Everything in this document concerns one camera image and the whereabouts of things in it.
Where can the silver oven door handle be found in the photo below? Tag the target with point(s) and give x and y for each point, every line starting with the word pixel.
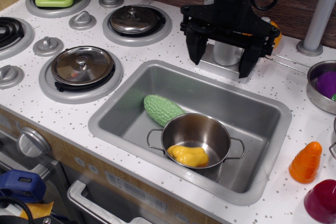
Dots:
pixel 74 195

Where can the green plastic tray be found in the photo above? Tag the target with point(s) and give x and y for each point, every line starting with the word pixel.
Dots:
pixel 54 3

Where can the steel lid front burner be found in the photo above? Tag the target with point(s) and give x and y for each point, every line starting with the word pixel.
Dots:
pixel 82 65

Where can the black coil left burner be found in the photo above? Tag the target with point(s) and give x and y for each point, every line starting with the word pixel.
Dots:
pixel 16 36

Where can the dark red toy cup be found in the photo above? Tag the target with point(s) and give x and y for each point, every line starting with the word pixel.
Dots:
pixel 319 202

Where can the grey oven dial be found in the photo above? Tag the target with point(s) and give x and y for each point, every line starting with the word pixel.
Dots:
pixel 31 144

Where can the steel lid burner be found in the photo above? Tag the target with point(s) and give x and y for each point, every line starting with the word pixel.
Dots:
pixel 133 19
pixel 82 65

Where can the yellow cloth piece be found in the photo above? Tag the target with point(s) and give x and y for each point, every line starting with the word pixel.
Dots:
pixel 39 210

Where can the steel lid rear burner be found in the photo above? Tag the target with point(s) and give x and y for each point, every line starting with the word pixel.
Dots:
pixel 133 19

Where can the grey stove knob front-left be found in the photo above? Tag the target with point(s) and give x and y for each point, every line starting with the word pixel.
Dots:
pixel 11 76

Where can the grey vertical pole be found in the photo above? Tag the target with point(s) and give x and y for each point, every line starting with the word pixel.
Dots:
pixel 311 45

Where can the orange toy carrot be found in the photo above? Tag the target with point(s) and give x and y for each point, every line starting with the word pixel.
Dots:
pixel 305 165

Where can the steel saucepan long handle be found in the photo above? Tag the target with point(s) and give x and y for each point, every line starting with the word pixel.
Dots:
pixel 312 72

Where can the grey stove knob middle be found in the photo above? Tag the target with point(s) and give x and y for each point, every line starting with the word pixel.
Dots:
pixel 82 21

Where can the yellow toy bell pepper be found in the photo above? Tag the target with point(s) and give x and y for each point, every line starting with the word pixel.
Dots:
pixel 189 156

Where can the silver toy faucet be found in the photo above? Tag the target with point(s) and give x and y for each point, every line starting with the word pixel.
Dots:
pixel 223 53

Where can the green toy bitter gourd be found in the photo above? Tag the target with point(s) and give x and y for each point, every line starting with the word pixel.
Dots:
pixel 161 109

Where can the grey toy sink basin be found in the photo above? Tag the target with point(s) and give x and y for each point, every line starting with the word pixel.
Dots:
pixel 261 123

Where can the grey stove knob centre-left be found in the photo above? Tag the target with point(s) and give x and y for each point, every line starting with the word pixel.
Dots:
pixel 48 46

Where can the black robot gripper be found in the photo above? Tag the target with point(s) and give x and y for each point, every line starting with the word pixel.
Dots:
pixel 196 28

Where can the grey stove knob rear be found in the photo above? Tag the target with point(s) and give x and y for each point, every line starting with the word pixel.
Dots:
pixel 110 3

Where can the steel pot with handles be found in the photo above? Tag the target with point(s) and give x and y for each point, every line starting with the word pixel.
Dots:
pixel 198 130

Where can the purple toy eggplant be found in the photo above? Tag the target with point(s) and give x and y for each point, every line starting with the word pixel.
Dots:
pixel 325 84

